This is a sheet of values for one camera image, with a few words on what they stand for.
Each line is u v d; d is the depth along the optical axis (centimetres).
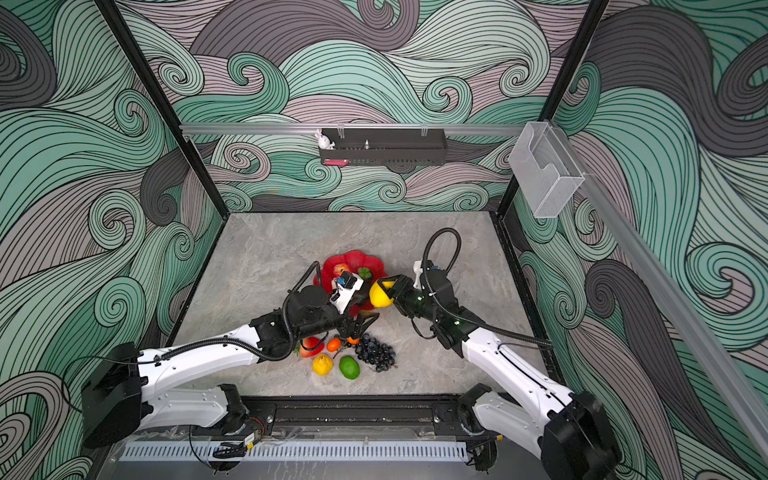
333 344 82
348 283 63
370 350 81
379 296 74
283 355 54
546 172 77
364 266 100
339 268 95
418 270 74
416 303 66
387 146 95
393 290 68
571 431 38
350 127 95
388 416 74
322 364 78
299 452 70
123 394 39
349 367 78
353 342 81
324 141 85
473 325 56
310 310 56
